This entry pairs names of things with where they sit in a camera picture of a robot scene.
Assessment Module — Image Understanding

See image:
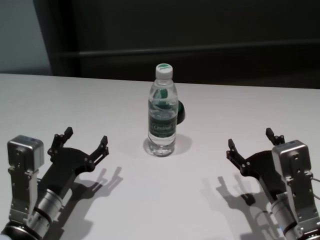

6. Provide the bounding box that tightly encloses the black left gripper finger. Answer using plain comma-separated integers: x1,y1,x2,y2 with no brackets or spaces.
47,127,74,157
84,135,110,172

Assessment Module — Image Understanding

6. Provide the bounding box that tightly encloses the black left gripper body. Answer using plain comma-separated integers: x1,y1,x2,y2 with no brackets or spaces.
38,147,96,199

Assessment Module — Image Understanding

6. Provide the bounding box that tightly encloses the green YES button black base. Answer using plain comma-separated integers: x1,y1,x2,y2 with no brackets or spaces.
176,99,186,125

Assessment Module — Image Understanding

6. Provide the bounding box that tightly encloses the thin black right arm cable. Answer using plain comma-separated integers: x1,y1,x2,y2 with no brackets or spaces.
309,176,320,200

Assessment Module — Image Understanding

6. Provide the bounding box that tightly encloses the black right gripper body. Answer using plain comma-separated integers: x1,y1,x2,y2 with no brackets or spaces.
240,149,288,201

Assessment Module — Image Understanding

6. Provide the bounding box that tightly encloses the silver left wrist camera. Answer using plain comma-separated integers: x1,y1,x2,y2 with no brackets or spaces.
6,134,45,224

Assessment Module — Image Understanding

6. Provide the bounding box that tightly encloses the grey horizontal wall rail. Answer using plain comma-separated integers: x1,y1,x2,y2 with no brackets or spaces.
52,48,320,57

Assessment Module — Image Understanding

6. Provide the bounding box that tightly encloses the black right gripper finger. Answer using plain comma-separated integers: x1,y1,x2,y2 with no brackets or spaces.
226,138,251,176
265,127,286,147

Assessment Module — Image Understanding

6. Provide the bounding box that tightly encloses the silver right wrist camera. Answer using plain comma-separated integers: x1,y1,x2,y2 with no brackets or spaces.
271,140,316,231

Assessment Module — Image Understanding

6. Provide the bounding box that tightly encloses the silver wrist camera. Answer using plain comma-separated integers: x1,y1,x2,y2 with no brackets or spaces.
271,140,316,231
6,134,45,224

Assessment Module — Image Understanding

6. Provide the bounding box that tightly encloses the clear water bottle green label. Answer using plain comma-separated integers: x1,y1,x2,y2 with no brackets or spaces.
147,63,179,157

